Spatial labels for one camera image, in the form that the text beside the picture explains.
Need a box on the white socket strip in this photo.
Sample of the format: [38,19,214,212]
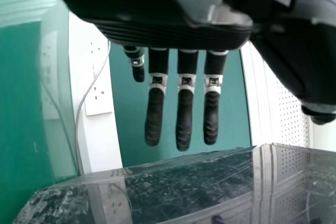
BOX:
[84,31,114,116]

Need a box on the white perforated cable duct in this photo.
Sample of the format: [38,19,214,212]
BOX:
[262,58,311,148]

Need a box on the grey cable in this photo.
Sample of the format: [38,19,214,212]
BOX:
[74,39,112,176]

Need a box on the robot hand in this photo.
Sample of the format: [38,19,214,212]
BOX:
[46,0,336,152]

